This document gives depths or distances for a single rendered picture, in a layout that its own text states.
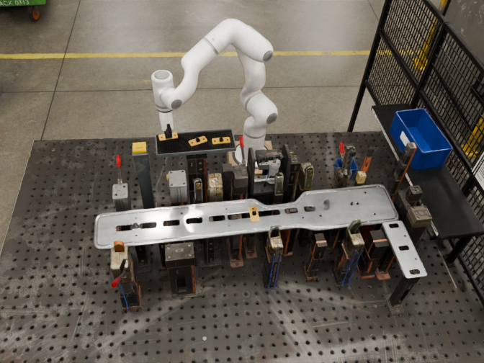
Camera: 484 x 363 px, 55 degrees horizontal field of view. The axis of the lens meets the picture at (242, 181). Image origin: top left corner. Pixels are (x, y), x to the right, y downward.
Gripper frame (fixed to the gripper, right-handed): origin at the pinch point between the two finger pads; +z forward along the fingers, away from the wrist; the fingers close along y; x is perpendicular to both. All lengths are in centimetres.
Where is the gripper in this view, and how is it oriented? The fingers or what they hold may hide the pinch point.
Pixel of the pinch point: (168, 132)
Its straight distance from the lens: 214.7
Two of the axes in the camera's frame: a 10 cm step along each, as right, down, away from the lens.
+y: 2.7, 7.3, -6.2
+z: -0.4, 6.5, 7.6
